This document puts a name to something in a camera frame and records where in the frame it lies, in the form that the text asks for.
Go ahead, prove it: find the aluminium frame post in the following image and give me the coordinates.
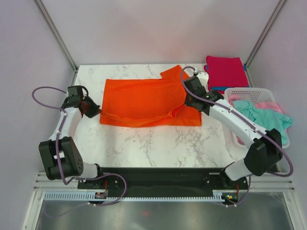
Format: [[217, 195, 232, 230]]
[[244, 0, 288, 69], [33, 0, 78, 72]]

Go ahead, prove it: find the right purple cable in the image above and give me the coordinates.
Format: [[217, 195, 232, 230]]
[[179, 66, 295, 208]]

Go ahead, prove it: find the left aluminium frame post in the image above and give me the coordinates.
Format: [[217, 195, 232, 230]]
[[33, 0, 78, 72]]

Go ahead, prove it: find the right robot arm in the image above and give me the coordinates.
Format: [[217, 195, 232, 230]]
[[183, 76, 283, 189]]

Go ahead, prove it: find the white laundry basket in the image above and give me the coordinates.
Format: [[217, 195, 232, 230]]
[[224, 88, 293, 149]]

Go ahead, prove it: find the teal t-shirt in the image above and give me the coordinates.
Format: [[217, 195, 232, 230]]
[[232, 100, 295, 146]]

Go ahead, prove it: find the right aluminium frame post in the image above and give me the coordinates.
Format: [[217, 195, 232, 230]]
[[244, 0, 288, 69]]

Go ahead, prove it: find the white cable duct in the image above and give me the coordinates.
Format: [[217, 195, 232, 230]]
[[44, 190, 239, 202]]

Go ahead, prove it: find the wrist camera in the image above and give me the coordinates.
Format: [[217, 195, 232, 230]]
[[196, 72, 209, 88], [68, 85, 89, 100]]

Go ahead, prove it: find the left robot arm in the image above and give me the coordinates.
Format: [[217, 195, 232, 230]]
[[39, 96, 105, 188]]

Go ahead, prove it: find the orange t-shirt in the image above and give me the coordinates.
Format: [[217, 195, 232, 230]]
[[100, 65, 201, 128]]

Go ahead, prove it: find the pink t-shirt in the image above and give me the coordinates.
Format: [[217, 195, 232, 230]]
[[227, 95, 285, 144]]

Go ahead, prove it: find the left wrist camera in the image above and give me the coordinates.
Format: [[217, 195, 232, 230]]
[[68, 85, 89, 100]]

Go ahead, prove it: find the folded red t-shirt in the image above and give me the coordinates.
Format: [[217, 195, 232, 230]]
[[203, 66, 227, 95]]

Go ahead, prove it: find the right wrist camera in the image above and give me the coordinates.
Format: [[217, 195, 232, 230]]
[[196, 72, 209, 88]]

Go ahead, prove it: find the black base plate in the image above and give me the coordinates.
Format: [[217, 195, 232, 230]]
[[78, 167, 248, 197]]

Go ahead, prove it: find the folded magenta t-shirt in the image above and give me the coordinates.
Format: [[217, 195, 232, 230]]
[[204, 56, 248, 91]]

